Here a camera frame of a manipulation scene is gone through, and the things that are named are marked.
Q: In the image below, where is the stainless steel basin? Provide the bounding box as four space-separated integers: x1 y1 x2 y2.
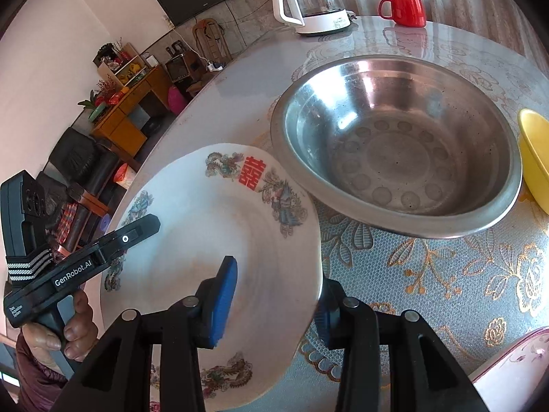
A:
270 54 524 239

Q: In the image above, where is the white glass electric kettle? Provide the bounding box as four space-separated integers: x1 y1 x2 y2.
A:
271 0 359 36

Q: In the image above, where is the white floral plate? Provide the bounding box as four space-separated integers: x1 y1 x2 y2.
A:
467 326 549 398

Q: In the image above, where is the person's left forearm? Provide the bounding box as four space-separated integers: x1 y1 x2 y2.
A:
14 335 67 412

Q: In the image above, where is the small black television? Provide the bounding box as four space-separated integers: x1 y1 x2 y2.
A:
165 54 192 82

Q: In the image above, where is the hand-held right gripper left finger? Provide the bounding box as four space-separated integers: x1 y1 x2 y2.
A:
51 256 238 412

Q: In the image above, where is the red and white tissue box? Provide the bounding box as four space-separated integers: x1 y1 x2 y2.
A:
114 163 138 188

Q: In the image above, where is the wooden chair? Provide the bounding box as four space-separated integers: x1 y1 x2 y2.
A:
191 18 234 65

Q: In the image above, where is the potted plant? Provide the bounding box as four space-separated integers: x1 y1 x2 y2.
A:
77 89 106 117

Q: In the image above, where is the person's left hand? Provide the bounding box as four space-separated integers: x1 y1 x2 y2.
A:
21 291 99 363

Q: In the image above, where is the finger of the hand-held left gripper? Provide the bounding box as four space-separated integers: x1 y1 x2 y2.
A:
101 215 161 267

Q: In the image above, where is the red mug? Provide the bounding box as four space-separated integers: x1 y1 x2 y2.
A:
377 0 427 28

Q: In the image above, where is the lace floral tablecloth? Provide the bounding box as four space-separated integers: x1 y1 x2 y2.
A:
101 15 549 412

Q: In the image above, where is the yellow bowl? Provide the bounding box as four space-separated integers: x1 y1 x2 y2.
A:
517 108 549 217

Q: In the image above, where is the plaid cloth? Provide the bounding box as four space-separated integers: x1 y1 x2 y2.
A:
55 203 79 242

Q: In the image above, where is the black sofa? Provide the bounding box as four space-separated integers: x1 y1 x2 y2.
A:
36 129 120 258

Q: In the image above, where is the pink bag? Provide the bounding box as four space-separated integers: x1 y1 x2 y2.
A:
167 86 188 115

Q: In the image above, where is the white open shelf box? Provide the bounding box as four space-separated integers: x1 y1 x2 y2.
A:
96 54 149 87

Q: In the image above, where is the wooden cabinet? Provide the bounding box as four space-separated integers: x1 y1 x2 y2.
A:
90 64 172 157

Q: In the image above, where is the white decorated plate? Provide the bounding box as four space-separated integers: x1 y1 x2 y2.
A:
100 142 323 408

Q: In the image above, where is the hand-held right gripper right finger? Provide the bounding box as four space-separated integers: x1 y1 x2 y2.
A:
313 278 492 412

